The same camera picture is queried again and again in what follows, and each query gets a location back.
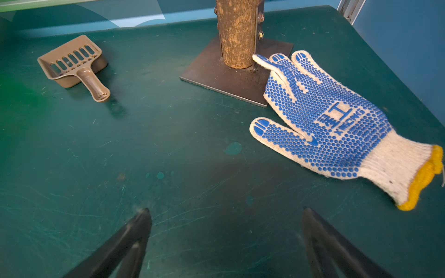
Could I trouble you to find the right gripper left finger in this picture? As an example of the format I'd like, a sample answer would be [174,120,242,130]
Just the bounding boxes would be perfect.
[65,208,152,278]

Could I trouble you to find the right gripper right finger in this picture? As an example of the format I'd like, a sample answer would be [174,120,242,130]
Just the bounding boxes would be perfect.
[301,207,393,278]

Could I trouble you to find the blue white work glove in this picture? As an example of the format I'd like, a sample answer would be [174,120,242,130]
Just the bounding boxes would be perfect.
[249,51,445,212]

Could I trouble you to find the brown plastic litter scoop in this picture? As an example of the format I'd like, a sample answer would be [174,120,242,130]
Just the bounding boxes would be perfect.
[37,35,111,103]

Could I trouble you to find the pink artificial cherry blossom tree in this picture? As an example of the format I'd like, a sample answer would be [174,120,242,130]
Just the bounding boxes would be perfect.
[180,1,293,107]

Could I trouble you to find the right aluminium frame post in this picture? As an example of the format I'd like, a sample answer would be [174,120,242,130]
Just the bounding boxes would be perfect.
[337,0,366,25]

